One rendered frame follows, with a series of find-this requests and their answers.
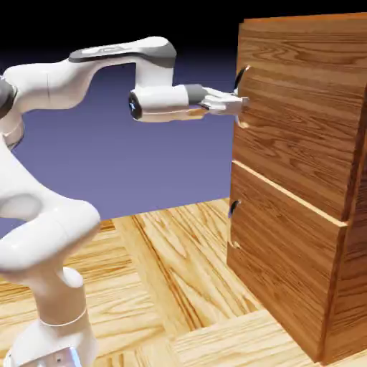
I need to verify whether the long curved metal handle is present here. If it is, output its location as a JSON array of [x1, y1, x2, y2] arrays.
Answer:
[[232, 65, 251, 129]]

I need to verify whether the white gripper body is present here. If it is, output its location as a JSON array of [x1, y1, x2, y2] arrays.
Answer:
[[200, 87, 249, 116]]

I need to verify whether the wooden cabinet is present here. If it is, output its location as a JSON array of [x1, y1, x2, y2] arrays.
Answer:
[[226, 12, 367, 366]]

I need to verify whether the small wooden cabinet door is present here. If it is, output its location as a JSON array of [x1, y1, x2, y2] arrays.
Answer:
[[226, 161, 348, 363]]

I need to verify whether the large wooden cabinet door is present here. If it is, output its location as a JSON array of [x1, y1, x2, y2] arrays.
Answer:
[[231, 19, 367, 222]]

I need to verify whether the short curved metal handle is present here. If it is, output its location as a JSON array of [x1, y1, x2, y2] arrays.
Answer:
[[227, 199, 242, 249]]

